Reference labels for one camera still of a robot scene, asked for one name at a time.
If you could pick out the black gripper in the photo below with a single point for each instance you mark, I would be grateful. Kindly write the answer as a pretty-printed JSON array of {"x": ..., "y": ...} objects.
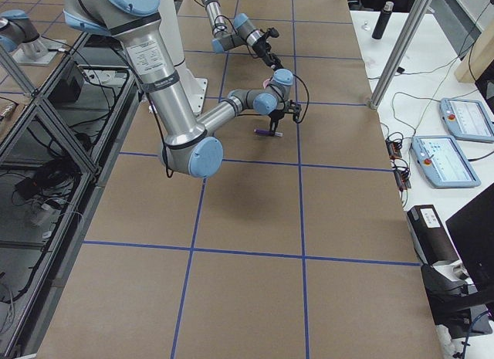
[
  {"x": 275, "y": 115},
  {"x": 265, "y": 49}
]

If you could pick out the black monitor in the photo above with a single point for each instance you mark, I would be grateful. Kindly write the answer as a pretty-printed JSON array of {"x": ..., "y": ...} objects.
[{"x": 471, "y": 230}]

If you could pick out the small circuit boards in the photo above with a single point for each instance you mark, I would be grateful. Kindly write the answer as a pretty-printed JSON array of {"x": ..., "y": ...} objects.
[{"x": 399, "y": 165}]

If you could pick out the teach pendant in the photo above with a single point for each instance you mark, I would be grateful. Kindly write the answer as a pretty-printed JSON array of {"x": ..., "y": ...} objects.
[
  {"x": 467, "y": 120},
  {"x": 443, "y": 162}
]

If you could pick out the aluminium frame post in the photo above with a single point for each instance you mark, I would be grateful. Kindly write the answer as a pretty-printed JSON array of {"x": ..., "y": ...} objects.
[{"x": 411, "y": 24}]

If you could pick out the purple marker pen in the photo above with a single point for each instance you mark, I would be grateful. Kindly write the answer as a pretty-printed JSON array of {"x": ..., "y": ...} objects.
[{"x": 268, "y": 133}]

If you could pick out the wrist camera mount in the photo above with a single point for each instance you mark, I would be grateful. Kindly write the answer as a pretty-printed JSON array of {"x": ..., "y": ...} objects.
[
  {"x": 294, "y": 110},
  {"x": 270, "y": 32}
]

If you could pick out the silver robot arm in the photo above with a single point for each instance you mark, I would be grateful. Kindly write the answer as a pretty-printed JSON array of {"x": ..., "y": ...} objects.
[
  {"x": 227, "y": 23},
  {"x": 189, "y": 146}
]

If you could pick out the near teach pendant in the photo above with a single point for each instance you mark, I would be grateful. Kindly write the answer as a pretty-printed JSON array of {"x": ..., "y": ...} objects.
[{"x": 443, "y": 162}]

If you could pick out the far teach pendant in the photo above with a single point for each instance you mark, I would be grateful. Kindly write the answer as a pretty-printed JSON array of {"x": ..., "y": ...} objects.
[{"x": 467, "y": 120}]

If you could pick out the white camera pillar base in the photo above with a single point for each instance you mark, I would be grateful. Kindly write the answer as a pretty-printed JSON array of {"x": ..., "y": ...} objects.
[{"x": 195, "y": 88}]

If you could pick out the black water bottle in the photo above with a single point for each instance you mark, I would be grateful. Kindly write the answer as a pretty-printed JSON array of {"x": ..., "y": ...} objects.
[{"x": 383, "y": 20}]

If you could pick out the black brown box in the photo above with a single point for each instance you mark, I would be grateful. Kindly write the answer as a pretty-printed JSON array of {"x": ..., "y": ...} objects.
[{"x": 430, "y": 239}]

